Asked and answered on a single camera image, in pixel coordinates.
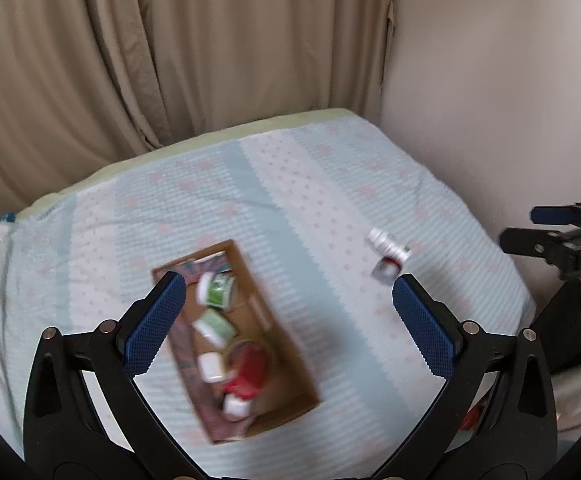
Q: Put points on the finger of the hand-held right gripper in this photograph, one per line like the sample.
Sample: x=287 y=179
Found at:
x=527 y=242
x=552 y=215

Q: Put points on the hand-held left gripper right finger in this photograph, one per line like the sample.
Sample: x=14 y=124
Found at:
x=425 y=327

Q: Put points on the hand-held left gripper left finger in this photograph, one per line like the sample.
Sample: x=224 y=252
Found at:
x=153 y=325

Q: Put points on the green jar with white lid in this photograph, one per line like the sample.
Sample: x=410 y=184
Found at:
x=214 y=327

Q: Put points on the red and silver can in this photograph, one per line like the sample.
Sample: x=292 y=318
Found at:
x=386 y=271

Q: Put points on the white jar with green label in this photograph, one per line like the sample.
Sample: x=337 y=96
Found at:
x=215 y=290

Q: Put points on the white pill bottle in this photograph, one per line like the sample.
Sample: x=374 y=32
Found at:
x=388 y=244

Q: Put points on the cardboard box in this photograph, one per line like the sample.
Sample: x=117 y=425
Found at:
x=250 y=350

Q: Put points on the dark cloth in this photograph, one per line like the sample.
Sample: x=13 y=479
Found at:
x=567 y=332

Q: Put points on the pink item beside bed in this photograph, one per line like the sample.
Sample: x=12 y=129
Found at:
x=471 y=417

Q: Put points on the white cloth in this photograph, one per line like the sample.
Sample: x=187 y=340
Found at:
x=577 y=397

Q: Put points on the light blue patterned bed sheet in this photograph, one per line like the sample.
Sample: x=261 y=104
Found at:
x=280 y=210

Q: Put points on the pale green mattress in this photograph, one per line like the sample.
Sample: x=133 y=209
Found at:
x=170 y=147

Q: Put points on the small blue cloth item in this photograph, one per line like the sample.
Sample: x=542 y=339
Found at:
x=8 y=218

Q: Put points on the beige curtain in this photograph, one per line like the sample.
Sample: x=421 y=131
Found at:
x=170 y=45

